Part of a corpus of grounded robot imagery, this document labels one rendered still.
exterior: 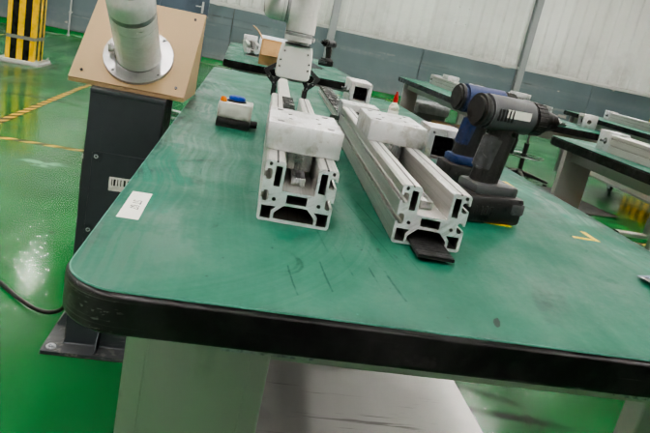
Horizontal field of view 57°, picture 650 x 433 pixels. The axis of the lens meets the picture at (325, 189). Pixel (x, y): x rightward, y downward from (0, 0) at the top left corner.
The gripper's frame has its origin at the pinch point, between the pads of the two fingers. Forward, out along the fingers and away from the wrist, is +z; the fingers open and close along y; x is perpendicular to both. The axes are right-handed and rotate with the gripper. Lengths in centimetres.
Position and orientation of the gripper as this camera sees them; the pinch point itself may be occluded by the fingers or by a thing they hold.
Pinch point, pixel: (287, 97)
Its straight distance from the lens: 178.1
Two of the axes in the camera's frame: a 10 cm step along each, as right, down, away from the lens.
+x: 0.7, 2.7, -9.6
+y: -9.8, -1.8, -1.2
